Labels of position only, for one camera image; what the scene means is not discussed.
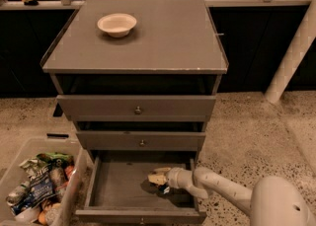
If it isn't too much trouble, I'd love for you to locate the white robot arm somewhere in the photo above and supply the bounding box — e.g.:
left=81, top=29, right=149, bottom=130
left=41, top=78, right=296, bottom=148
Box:
left=148, top=167, right=316, bottom=226

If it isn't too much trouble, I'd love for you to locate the white paper bowl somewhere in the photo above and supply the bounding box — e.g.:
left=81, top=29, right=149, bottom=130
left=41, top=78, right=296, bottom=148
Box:
left=97, top=13, right=137, bottom=38

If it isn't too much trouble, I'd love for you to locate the white diagonal pole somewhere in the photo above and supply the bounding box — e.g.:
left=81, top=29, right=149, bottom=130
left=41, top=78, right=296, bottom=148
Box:
left=265, top=0, right=316, bottom=104

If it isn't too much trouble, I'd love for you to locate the grey middle drawer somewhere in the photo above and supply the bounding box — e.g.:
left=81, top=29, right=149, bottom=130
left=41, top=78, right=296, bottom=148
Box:
left=77, top=131, right=205, bottom=151

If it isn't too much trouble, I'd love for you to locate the grey open bottom drawer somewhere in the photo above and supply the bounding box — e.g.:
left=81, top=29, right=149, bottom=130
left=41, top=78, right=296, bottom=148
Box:
left=76, top=151, right=206, bottom=225

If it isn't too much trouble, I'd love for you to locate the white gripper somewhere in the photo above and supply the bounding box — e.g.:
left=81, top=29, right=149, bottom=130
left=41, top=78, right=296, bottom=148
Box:
left=148, top=167, right=208, bottom=199

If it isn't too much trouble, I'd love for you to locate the grey drawer cabinet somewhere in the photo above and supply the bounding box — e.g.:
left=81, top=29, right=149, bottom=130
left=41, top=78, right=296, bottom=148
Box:
left=39, top=0, right=229, bottom=159

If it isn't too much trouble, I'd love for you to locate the blue silver redbull can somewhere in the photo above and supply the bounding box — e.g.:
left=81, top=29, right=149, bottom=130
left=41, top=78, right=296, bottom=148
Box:
left=158, top=185, right=171, bottom=194

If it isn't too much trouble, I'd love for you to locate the green snack bag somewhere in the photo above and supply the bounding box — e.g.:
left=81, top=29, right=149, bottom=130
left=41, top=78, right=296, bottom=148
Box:
left=37, top=152, right=74, bottom=168

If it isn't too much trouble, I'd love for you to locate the grey top drawer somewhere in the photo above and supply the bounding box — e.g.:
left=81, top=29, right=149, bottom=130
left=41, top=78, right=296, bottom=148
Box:
left=57, top=95, right=215, bottom=121

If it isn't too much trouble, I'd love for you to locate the silver can in bin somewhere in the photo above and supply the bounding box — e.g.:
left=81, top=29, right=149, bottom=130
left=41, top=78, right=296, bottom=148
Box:
left=6, top=181, right=30, bottom=206

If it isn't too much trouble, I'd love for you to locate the clear plastic storage bin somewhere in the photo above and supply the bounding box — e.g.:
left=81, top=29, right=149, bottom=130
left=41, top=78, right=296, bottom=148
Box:
left=0, top=138, right=86, bottom=226

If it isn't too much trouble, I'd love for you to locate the dark blue chip bag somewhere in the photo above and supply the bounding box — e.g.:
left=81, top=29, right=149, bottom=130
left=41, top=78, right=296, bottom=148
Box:
left=12, top=167, right=54, bottom=214

